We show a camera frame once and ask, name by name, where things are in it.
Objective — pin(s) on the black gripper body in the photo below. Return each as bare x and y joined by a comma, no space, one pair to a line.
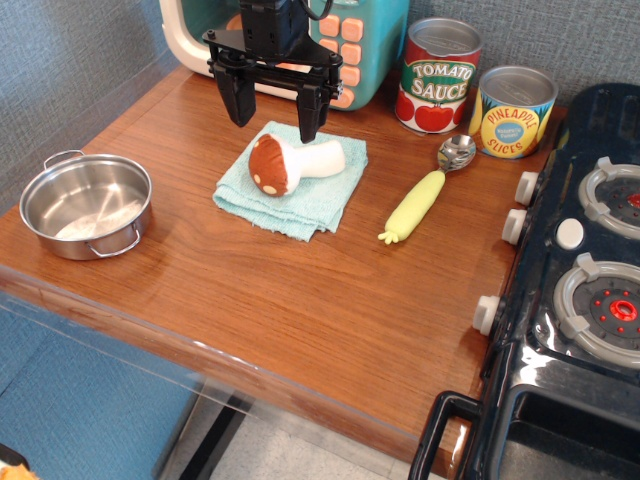
273,48

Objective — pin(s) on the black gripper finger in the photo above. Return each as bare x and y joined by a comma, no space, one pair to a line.
312,107
238,95

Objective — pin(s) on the silver steel pot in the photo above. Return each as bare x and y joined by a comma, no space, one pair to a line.
88,206

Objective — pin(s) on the plush brown white mushroom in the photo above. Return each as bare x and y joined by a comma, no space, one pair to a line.
276,167

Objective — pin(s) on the teal toy microwave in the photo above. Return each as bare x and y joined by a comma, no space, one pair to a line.
369,36

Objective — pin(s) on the tomato sauce can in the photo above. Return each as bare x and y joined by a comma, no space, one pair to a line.
440,62

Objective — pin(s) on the pineapple slices can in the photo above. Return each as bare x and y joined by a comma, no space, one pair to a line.
512,108

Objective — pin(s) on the black toy stove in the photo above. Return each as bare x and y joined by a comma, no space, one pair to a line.
560,397

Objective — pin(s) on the yellow handled metal spoon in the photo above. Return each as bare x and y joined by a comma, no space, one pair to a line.
454,154

